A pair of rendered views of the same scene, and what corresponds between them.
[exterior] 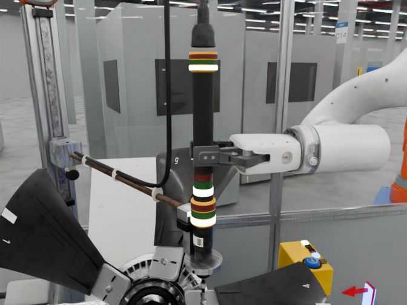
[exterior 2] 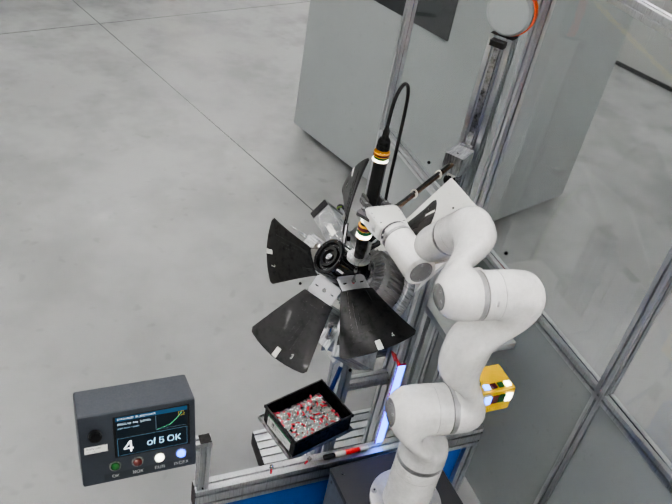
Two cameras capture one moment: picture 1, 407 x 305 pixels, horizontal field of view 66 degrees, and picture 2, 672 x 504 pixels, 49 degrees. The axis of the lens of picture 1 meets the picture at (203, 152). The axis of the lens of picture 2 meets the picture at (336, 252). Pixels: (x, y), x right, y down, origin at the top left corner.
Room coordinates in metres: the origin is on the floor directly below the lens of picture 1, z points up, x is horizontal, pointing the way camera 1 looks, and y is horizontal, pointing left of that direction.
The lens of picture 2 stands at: (-0.13, -1.63, 2.58)
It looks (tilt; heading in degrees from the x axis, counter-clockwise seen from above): 37 degrees down; 71
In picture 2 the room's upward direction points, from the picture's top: 11 degrees clockwise
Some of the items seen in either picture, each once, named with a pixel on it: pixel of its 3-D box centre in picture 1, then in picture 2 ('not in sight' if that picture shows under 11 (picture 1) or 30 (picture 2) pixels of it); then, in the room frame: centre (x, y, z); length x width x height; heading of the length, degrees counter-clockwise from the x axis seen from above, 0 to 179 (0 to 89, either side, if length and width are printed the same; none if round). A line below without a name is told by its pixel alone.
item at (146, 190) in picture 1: (115, 176); (414, 194); (0.72, 0.21, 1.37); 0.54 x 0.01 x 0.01; 44
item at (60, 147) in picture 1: (65, 152); (458, 159); (0.95, 0.43, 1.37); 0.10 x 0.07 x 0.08; 44
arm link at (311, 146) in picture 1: (300, 149); (396, 237); (0.52, -0.17, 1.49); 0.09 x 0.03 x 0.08; 9
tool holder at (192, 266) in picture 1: (199, 237); (362, 244); (0.50, 0.01, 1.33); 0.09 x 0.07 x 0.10; 44
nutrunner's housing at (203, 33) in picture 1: (203, 155); (370, 201); (0.50, 0.00, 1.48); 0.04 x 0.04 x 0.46
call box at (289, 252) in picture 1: (303, 268); (480, 391); (0.84, -0.31, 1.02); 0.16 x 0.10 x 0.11; 9
